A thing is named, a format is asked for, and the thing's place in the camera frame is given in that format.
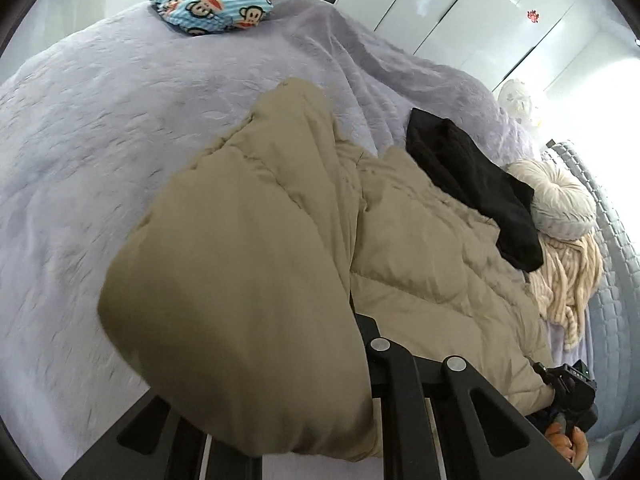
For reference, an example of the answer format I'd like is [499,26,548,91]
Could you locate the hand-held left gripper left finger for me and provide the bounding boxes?
[62,390,263,480]

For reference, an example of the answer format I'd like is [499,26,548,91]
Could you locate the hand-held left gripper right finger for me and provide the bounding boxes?
[350,310,586,480]

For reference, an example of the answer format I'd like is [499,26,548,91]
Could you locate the beige puffer jacket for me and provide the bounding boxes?
[97,77,556,463]

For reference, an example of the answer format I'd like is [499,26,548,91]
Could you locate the person's right hand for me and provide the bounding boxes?
[545,420,591,466]

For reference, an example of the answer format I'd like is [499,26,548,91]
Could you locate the grey quilted headboard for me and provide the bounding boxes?
[542,137,640,441]

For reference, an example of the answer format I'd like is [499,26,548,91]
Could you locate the cream striped garment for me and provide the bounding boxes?
[527,232,603,353]

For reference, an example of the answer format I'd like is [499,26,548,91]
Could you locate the round cream pleated cushion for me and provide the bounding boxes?
[507,157,598,241]

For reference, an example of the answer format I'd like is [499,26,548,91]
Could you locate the black garment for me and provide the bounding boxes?
[405,107,545,273]

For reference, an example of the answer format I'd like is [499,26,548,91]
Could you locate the lavender plush blanket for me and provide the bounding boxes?
[0,0,551,480]

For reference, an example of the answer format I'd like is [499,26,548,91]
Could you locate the white floral plush pillow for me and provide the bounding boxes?
[497,77,543,126]

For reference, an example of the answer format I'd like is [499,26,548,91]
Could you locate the white wardrobe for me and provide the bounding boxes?
[330,0,616,96]

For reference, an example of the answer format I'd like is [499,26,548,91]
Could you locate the blue monkey print cloth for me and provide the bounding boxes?
[147,0,276,38]

